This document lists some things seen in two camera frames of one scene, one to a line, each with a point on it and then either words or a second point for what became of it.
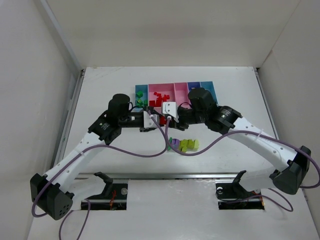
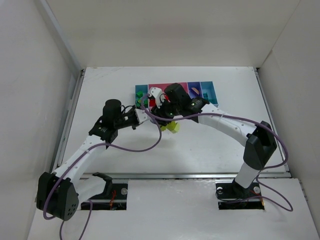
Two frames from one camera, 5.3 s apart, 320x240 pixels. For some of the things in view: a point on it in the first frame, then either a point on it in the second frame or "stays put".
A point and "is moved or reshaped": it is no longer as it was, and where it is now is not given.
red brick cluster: [152, 103] stays put
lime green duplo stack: [186, 145] is moved or reshaped
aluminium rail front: [93, 176] stays put
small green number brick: [139, 102] stays put
